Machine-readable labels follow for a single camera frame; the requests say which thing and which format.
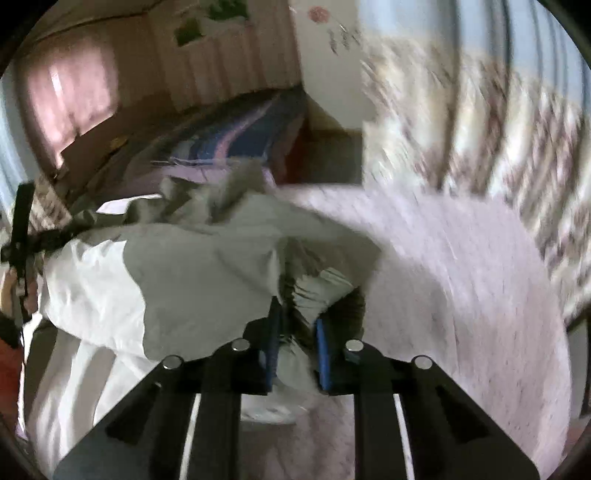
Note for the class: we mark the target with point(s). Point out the grey and white jacket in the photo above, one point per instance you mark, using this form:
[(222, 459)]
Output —
[(185, 272)]

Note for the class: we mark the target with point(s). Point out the floral beige curtain right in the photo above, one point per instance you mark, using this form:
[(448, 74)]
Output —
[(466, 125)]

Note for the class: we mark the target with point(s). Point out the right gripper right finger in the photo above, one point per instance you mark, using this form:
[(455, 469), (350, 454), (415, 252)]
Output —
[(411, 419)]

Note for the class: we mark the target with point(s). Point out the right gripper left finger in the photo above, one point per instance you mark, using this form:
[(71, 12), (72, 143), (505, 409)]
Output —
[(182, 419)]

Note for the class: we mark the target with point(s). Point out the person's left hand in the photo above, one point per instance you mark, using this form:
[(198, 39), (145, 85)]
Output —
[(10, 304)]

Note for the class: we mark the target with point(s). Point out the white wardrobe with decals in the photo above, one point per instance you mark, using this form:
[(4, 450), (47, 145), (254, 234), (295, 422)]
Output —
[(329, 43)]

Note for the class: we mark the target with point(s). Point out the pink curtain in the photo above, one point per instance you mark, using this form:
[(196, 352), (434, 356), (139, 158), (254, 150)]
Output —
[(72, 86)]

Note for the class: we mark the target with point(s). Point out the blue pink striped blanket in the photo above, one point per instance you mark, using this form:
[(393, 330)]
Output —
[(262, 125)]

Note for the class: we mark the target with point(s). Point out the framed wall picture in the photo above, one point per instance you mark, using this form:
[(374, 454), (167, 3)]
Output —
[(195, 20)]

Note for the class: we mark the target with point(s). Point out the pink floral bed sheet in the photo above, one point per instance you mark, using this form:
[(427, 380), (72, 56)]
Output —
[(457, 280)]

